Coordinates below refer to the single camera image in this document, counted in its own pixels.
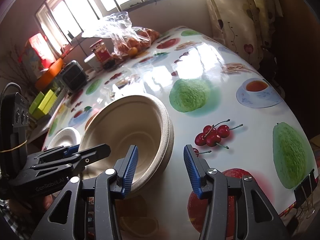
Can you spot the white plastic tub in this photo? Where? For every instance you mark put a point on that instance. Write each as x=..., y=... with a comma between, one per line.
x=93, y=62

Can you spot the striped grey flat box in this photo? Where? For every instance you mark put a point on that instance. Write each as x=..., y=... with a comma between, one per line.
x=57, y=102

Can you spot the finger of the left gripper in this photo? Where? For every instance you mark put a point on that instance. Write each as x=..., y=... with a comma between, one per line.
x=59, y=152
x=82, y=158

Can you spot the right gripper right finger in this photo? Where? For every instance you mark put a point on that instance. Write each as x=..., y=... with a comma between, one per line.
x=255, y=216

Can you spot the beige pulp bowl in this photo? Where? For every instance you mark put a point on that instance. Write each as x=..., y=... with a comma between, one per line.
x=162, y=157
x=131, y=120

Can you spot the red label glass jar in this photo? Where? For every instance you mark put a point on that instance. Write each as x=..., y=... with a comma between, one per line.
x=102, y=54

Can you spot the plastic bag of oranges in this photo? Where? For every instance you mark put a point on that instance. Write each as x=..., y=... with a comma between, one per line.
x=127, y=39

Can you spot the red packet on sill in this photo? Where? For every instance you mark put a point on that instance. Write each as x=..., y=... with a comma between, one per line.
x=37, y=56

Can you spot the floral beige curtain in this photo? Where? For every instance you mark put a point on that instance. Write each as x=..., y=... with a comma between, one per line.
x=245, y=27

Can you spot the grey portable fan heater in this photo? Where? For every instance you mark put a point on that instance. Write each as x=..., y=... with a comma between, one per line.
x=73, y=76

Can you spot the lime green box lower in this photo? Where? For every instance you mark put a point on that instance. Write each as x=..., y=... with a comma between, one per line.
x=45, y=105

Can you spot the fruit print table cover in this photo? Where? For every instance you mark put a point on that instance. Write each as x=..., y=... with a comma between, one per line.
x=201, y=83

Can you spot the lime green box upper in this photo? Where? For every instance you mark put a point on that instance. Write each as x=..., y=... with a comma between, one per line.
x=36, y=102

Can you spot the black binder clip right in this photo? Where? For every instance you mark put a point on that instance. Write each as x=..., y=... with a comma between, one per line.
x=304, y=193

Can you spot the white paper plate front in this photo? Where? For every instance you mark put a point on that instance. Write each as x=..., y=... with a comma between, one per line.
x=68, y=136

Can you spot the orange storage box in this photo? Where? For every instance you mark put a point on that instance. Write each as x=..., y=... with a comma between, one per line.
x=48, y=76

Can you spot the lime green box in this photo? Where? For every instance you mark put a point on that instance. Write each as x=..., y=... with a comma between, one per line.
x=36, y=102
x=45, y=105

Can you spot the person left hand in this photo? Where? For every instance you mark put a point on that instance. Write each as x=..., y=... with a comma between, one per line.
x=47, y=201

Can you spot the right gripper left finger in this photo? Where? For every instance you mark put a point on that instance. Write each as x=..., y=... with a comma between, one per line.
x=67, y=216

